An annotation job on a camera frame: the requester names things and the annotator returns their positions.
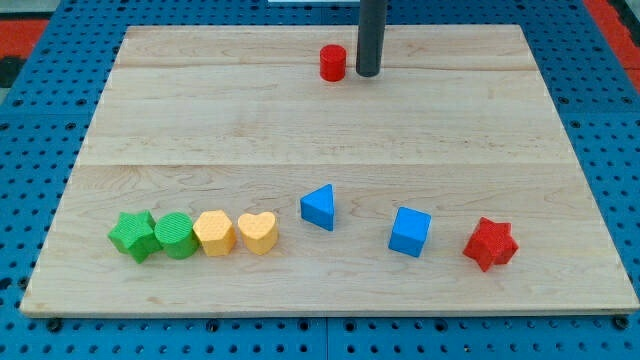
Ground light wooden board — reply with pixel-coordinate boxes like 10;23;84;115
21;25;639;318

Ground green star block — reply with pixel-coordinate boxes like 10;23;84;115
107;210;162;264

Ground blue triangle block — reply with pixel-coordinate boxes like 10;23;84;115
300;184;335;231

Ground green cylinder block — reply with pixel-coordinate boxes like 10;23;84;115
154;212;199;260

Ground yellow heart block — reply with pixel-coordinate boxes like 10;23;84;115
238;212;279;255

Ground yellow hexagon block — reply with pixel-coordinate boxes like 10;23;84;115
193;210;236;257

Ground blue cube block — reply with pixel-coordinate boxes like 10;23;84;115
388;207;432;258

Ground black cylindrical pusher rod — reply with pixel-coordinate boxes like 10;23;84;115
356;0;387;77

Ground red cylinder block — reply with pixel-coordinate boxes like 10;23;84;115
319;44;347;82

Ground red star block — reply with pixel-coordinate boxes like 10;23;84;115
463;217;519;272

